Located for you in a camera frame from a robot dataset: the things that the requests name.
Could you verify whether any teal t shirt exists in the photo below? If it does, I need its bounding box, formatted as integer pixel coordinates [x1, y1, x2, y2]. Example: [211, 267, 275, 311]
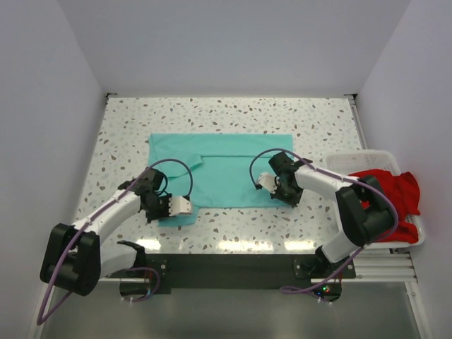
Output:
[148, 133, 293, 227]

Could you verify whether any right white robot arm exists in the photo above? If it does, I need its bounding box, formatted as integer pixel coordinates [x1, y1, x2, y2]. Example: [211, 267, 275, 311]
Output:
[257, 152, 398, 278]

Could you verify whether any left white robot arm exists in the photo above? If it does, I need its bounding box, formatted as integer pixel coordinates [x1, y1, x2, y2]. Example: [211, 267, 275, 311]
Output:
[40, 169, 170, 296]

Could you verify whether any white plastic laundry basket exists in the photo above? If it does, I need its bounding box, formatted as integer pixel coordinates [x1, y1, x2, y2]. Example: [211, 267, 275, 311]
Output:
[323, 149, 425, 249]

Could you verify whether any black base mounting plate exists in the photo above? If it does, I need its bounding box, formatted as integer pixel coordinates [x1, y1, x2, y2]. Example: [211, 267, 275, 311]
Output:
[109, 254, 346, 297]

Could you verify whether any red t shirt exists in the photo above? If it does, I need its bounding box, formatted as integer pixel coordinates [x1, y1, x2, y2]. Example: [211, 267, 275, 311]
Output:
[351, 169, 420, 244]

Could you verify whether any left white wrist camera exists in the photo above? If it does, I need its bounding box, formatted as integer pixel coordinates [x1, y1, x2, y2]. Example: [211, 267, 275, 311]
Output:
[168, 196, 194, 217]

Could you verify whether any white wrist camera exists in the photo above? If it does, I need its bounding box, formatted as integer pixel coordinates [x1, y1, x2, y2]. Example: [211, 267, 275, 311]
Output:
[256, 172, 279, 194]
[168, 196, 194, 217]

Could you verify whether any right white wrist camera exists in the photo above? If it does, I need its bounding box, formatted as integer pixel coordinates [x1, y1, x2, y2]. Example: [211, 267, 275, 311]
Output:
[256, 172, 279, 194]

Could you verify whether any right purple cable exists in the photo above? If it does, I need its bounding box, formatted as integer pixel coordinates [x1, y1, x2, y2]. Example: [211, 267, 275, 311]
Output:
[249, 148, 399, 295]

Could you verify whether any purple cable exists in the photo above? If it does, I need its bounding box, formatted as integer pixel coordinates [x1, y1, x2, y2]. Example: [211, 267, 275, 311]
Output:
[249, 148, 399, 295]
[35, 158, 194, 326]

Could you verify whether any aluminium rail frame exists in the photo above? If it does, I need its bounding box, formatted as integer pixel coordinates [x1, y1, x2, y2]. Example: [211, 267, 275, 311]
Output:
[310, 251, 418, 283]

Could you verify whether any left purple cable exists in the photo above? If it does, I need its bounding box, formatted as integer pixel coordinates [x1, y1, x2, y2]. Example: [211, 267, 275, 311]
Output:
[35, 158, 194, 326]

